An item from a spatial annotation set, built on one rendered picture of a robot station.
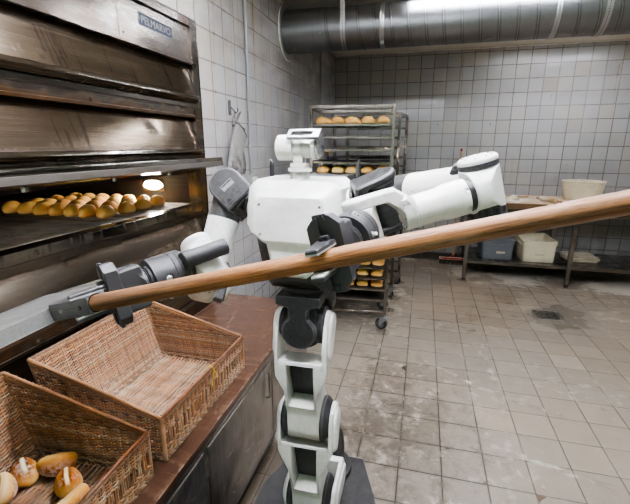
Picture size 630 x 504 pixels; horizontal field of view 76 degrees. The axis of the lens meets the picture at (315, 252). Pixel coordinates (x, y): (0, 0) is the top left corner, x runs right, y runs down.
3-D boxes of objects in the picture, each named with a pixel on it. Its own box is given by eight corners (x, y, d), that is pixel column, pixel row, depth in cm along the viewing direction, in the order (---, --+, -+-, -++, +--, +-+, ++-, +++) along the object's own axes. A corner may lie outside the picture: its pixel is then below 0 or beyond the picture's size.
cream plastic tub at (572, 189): (565, 201, 439) (568, 181, 433) (553, 196, 478) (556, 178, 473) (610, 203, 428) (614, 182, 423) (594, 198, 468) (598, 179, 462)
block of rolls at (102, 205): (-3, 213, 191) (-5, 201, 189) (78, 200, 235) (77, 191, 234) (106, 219, 176) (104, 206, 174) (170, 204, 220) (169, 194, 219)
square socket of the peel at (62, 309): (107, 307, 74) (100, 290, 73) (91, 315, 70) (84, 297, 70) (69, 314, 76) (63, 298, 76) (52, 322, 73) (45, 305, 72)
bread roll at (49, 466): (75, 448, 115) (75, 469, 112) (79, 453, 120) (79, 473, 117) (33, 457, 111) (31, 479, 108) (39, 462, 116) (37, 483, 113)
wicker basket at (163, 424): (36, 435, 132) (21, 358, 125) (149, 352, 184) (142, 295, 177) (167, 465, 119) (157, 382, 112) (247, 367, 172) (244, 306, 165)
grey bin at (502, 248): (479, 258, 465) (482, 238, 458) (474, 248, 511) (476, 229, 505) (514, 261, 456) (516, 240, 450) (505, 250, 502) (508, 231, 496)
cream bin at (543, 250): (520, 261, 454) (523, 240, 448) (510, 250, 501) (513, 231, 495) (555, 263, 446) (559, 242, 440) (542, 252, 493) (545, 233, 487)
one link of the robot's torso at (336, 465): (297, 470, 164) (297, 443, 161) (346, 479, 160) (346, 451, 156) (281, 513, 145) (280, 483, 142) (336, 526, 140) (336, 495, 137)
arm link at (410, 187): (520, 205, 86) (428, 211, 102) (511, 144, 82) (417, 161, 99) (498, 223, 79) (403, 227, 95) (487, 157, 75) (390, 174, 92)
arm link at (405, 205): (354, 249, 77) (422, 228, 77) (341, 203, 75) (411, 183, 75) (350, 244, 83) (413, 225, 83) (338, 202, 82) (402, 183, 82)
